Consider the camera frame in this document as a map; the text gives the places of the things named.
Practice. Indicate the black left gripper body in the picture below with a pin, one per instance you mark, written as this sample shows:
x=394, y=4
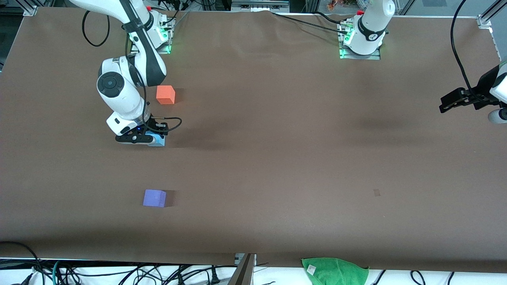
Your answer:
x=482, y=90

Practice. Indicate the blue foam block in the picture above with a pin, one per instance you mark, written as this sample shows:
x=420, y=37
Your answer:
x=159, y=141

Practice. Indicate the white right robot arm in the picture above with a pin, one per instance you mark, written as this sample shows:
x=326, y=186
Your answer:
x=119, y=99

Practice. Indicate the orange foam block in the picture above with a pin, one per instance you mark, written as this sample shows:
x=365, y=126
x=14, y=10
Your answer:
x=164, y=95

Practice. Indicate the purple foam block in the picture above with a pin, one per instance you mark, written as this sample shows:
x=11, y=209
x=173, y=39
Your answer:
x=153, y=198

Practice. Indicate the grey equipment box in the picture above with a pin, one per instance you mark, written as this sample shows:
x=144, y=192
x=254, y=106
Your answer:
x=259, y=4

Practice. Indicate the green cloth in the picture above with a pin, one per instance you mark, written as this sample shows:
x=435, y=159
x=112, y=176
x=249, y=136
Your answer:
x=334, y=273

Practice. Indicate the aluminium frame bracket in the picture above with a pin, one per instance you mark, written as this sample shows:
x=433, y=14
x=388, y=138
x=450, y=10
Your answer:
x=489, y=16
x=29, y=8

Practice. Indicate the grey metal mount post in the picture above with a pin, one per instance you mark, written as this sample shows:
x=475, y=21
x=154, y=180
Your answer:
x=243, y=273

